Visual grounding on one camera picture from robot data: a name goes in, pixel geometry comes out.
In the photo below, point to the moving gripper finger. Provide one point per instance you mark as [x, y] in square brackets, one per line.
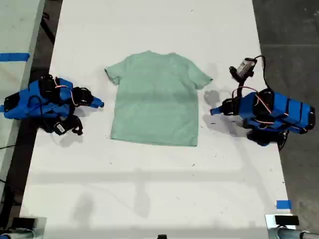
[94, 98]
[219, 113]

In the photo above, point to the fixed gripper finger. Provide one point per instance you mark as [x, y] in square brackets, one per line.
[218, 109]
[97, 104]

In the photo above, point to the pale green T-shirt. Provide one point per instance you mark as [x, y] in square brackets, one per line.
[154, 99]

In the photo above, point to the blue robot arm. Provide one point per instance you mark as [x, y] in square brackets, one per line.
[286, 109]
[25, 104]

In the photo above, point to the black stand leg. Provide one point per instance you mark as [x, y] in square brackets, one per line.
[48, 30]

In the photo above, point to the long blue tape strip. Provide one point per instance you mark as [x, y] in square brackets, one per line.
[13, 57]

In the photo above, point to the pale grey side table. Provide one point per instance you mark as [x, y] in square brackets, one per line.
[15, 30]

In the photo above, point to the grey metal clamp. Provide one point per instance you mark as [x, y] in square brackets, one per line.
[270, 224]
[40, 229]

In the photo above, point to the small black box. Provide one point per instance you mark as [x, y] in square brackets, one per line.
[23, 222]
[162, 236]
[286, 220]

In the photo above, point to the black camera stalk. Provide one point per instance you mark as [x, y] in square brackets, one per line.
[243, 80]
[76, 125]

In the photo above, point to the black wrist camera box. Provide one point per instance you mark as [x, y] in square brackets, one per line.
[61, 128]
[245, 66]

